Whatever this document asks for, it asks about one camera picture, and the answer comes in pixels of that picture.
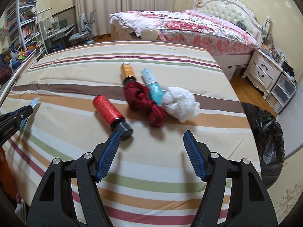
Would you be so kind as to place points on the amber bottle black cap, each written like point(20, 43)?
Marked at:
point(127, 72)

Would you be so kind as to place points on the floral quilt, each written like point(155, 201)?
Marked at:
point(189, 26)

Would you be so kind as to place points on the white paper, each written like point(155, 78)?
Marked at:
point(180, 104)

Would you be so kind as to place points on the teal and white tube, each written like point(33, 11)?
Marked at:
point(151, 87)

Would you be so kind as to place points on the dark clothes pile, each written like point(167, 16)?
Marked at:
point(288, 68)

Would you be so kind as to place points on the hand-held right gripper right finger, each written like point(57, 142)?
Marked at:
point(195, 156)

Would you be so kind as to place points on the white nightstand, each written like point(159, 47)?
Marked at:
point(260, 71)

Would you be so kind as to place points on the colourful toy pile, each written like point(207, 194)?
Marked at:
point(21, 54)

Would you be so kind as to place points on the dark red cloth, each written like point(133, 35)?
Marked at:
point(142, 99)

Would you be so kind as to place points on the dark garment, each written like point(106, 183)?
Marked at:
point(242, 26)

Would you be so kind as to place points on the beige curtain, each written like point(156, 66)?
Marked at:
point(113, 0)

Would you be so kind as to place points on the cluster of small bottles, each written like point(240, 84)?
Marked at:
point(272, 49)

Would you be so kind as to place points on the grey study desk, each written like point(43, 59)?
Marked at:
point(61, 30)

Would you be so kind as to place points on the red bottle black cap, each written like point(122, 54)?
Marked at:
point(106, 110)

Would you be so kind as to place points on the plastic drawer unit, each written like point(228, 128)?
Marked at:
point(283, 92)

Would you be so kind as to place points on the white bookshelf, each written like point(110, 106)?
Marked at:
point(26, 28)

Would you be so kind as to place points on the striped tablecloth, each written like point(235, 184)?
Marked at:
point(165, 59)

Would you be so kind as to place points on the trash bin black liner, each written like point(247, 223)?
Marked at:
point(267, 141)

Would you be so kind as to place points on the white storage box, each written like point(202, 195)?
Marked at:
point(230, 72)

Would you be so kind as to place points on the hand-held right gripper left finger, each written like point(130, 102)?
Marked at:
point(107, 153)

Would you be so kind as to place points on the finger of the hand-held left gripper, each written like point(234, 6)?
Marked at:
point(28, 110)
point(24, 123)

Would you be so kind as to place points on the grey desk chair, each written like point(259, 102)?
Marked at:
point(80, 36)

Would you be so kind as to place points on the white bed tufted headboard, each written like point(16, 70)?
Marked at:
point(227, 10)

